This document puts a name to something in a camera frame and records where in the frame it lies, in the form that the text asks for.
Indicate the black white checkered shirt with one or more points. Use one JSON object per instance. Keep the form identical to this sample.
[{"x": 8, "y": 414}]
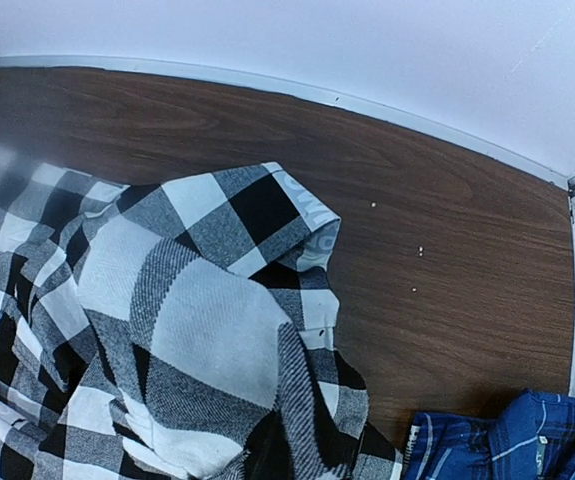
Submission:
[{"x": 180, "y": 330}]

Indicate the folded blue plaid shirt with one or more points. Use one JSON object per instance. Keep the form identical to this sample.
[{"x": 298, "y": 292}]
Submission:
[{"x": 533, "y": 438}]

